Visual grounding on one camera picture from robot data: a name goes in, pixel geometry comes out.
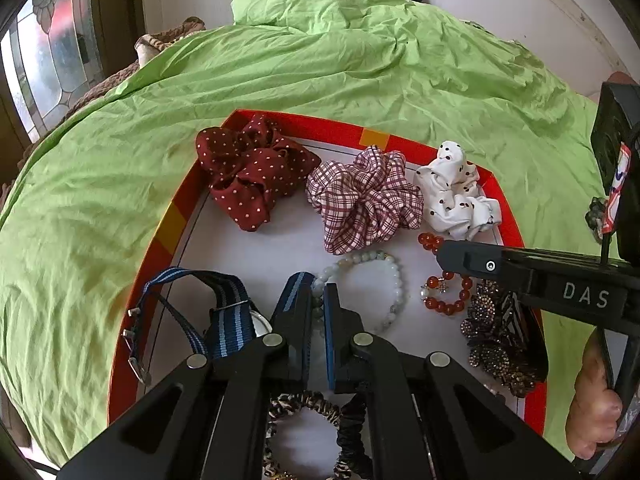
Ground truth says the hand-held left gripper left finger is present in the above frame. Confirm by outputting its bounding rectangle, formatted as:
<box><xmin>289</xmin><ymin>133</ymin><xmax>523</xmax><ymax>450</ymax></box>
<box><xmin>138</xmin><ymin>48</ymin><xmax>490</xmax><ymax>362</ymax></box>
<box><xmin>56</xmin><ymin>290</ymin><xmax>315</xmax><ymax>480</ymax></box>

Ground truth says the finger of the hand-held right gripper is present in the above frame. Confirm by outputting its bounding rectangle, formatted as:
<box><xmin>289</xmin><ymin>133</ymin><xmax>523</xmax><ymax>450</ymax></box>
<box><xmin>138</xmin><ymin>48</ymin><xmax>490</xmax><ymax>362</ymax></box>
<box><xmin>434</xmin><ymin>240</ymin><xmax>536</xmax><ymax>302</ymax></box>

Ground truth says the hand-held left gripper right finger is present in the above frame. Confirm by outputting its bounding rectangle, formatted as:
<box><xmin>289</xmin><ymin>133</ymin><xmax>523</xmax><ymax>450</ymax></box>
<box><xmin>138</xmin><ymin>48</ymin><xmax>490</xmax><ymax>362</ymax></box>
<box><xmin>323</xmin><ymin>283</ymin><xmax>583</xmax><ymax>480</ymax></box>

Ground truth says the orange bead bracelet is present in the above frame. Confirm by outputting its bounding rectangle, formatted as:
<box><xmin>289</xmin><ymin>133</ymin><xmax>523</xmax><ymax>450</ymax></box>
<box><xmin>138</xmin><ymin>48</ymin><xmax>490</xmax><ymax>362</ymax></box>
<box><xmin>417</xmin><ymin>232</ymin><xmax>473</xmax><ymax>317</ymax></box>

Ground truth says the brown rhinestone hair clip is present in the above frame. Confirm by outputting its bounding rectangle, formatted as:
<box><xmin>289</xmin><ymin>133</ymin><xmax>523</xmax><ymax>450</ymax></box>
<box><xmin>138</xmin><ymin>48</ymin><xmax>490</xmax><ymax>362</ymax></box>
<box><xmin>460</xmin><ymin>280</ymin><xmax>548</xmax><ymax>400</ymax></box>

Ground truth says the blue striped strap wristwatch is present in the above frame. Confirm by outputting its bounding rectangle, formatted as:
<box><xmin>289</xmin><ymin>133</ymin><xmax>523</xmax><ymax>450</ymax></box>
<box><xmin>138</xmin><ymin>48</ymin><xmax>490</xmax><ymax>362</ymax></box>
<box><xmin>122</xmin><ymin>268</ymin><xmax>313</xmax><ymax>386</ymax></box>

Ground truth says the pale jade bead bracelet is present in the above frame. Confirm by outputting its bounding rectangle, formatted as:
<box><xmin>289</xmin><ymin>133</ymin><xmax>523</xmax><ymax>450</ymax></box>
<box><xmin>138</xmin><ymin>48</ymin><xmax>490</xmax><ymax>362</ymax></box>
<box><xmin>311</xmin><ymin>251</ymin><xmax>405</xmax><ymax>333</ymax></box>

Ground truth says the red-rimmed white tray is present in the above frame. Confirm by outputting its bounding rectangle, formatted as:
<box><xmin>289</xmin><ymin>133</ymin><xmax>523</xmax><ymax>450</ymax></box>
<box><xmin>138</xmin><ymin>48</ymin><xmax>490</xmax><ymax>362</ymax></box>
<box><xmin>107</xmin><ymin>108</ymin><xmax>551</xmax><ymax>438</ymax></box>

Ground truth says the person's right hand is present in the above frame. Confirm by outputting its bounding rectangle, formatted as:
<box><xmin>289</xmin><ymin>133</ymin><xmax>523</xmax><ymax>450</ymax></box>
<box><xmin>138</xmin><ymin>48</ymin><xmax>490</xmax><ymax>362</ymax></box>
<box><xmin>565</xmin><ymin>332</ymin><xmax>623</xmax><ymax>448</ymax></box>

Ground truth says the leopard print scrunchie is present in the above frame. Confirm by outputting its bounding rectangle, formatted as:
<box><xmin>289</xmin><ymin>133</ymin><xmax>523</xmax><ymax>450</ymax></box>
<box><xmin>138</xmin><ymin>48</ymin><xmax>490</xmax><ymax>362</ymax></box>
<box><xmin>263</xmin><ymin>391</ymin><xmax>342</xmax><ymax>480</ymax></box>

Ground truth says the white polka dot scrunchie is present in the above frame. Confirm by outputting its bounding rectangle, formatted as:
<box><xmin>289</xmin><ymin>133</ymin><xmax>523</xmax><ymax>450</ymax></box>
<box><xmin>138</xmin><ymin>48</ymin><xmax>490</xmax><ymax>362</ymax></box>
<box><xmin>414</xmin><ymin>141</ymin><xmax>502</xmax><ymax>241</ymax></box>

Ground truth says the green patterned scrunchie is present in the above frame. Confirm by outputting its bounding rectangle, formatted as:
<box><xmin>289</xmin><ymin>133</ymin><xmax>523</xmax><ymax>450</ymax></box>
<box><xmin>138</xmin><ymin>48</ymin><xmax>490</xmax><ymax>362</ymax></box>
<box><xmin>586</xmin><ymin>197</ymin><xmax>609</xmax><ymax>244</ymax></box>

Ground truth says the black scrunchie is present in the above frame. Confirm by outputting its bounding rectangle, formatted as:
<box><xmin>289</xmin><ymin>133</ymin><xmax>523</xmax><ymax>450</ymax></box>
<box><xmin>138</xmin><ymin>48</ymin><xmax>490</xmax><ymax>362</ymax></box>
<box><xmin>334</xmin><ymin>394</ymin><xmax>375</xmax><ymax>480</ymax></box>

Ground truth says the plaid scrunchie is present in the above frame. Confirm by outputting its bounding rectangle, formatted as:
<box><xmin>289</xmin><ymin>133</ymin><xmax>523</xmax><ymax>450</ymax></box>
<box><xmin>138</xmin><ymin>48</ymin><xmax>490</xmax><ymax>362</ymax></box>
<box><xmin>306</xmin><ymin>146</ymin><xmax>425</xmax><ymax>256</ymax></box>

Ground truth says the red polka dot scrunchie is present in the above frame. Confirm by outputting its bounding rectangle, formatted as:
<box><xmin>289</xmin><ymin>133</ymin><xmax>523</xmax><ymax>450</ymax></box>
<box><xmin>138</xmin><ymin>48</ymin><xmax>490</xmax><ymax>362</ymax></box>
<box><xmin>195</xmin><ymin>113</ymin><xmax>322</xmax><ymax>232</ymax></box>

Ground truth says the green blanket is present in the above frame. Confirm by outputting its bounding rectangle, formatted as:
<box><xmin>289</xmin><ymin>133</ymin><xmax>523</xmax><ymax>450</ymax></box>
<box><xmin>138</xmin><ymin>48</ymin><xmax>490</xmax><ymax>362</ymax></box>
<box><xmin>0</xmin><ymin>0</ymin><xmax>621</xmax><ymax>468</ymax></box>

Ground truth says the brown fleece blanket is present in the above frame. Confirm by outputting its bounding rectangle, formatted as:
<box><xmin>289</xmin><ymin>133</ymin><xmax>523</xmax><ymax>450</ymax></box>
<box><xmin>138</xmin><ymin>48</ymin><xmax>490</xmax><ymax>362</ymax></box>
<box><xmin>65</xmin><ymin>16</ymin><xmax>207</xmax><ymax>121</ymax></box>

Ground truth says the stained glass window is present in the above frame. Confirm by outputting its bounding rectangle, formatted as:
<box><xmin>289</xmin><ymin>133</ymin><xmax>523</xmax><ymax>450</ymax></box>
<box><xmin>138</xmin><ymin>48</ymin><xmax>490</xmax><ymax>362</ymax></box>
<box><xmin>0</xmin><ymin>0</ymin><xmax>108</xmax><ymax>143</ymax></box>

